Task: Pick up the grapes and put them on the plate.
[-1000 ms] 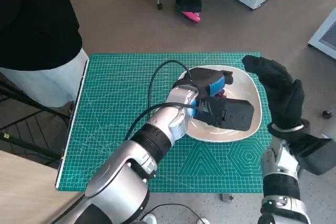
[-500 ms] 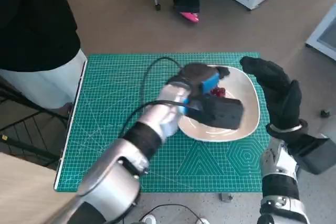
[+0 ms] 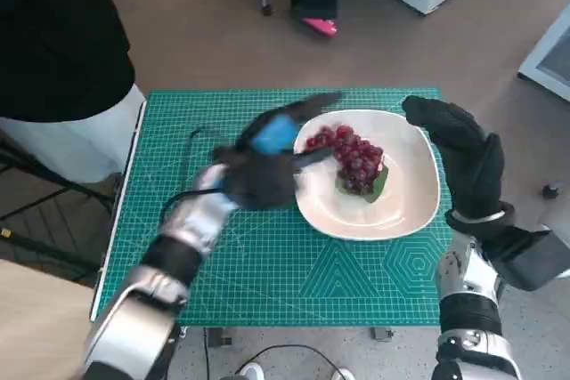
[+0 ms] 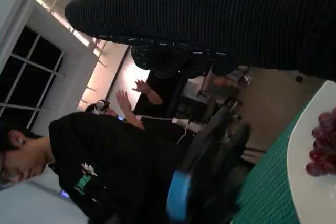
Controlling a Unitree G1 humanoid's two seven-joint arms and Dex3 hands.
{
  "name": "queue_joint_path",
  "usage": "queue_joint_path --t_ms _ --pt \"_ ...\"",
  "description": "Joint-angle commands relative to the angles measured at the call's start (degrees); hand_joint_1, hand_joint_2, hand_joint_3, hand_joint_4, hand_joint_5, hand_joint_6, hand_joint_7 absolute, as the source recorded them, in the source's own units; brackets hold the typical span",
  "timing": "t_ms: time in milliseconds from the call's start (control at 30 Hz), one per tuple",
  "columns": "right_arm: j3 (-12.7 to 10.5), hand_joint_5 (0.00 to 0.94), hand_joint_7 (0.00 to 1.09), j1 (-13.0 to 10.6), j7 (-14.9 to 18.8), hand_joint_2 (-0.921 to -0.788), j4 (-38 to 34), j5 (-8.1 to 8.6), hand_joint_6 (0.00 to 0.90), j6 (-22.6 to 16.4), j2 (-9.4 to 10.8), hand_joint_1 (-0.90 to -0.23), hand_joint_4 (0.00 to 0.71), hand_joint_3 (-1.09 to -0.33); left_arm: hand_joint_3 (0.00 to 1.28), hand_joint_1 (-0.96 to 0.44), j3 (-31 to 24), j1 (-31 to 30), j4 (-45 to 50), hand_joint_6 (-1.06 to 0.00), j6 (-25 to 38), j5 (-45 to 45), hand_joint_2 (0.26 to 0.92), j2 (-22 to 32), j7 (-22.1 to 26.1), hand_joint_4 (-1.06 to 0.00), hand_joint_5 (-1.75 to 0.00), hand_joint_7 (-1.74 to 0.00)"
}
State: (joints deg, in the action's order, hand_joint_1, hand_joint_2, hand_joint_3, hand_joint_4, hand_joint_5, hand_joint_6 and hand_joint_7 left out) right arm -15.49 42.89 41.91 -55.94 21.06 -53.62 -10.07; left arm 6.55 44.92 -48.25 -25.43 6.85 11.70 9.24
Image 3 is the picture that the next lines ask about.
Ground black straight hanging cable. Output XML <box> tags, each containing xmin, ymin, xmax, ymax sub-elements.
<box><xmin>202</xmin><ymin>327</ymin><xmax>212</xmax><ymax>380</ymax></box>

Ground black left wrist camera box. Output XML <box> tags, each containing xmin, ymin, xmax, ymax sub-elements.
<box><xmin>220</xmin><ymin>152</ymin><xmax>300</xmax><ymax>211</ymax></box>

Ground white square plate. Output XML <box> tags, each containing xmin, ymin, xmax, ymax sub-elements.
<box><xmin>292</xmin><ymin>109</ymin><xmax>442</xmax><ymax>241</ymax></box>

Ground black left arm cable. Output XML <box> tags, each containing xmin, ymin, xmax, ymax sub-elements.
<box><xmin>161</xmin><ymin>126</ymin><xmax>224</xmax><ymax>222</ymax></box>

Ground green cutting mat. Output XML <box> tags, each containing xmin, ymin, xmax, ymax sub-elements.
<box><xmin>90</xmin><ymin>88</ymin><xmax>453</xmax><ymax>327</ymax></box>

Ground black metal rack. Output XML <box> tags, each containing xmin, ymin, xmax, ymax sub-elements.
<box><xmin>0</xmin><ymin>128</ymin><xmax>116</xmax><ymax>284</ymax></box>

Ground red toy grape bunch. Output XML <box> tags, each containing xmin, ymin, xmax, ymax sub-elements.
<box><xmin>305</xmin><ymin>125</ymin><xmax>389</xmax><ymax>204</ymax></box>

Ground black looped floor cable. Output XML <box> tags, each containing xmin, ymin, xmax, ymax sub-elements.
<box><xmin>234</xmin><ymin>344</ymin><xmax>336</xmax><ymax>380</ymax></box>

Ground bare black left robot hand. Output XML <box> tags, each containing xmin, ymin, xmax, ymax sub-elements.
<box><xmin>211</xmin><ymin>91</ymin><xmax>344</xmax><ymax>171</ymax></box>

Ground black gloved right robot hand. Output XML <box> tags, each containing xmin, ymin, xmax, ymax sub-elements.
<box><xmin>401</xmin><ymin>94</ymin><xmax>507</xmax><ymax>220</ymax></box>

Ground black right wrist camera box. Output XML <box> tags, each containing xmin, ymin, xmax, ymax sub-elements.
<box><xmin>484</xmin><ymin>226</ymin><xmax>570</xmax><ymax>292</ymax></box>

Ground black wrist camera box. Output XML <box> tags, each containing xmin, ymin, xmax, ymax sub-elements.
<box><xmin>484</xmin><ymin>226</ymin><xmax>570</xmax><ymax>292</ymax></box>
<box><xmin>220</xmin><ymin>152</ymin><xmax>300</xmax><ymax>211</ymax></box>

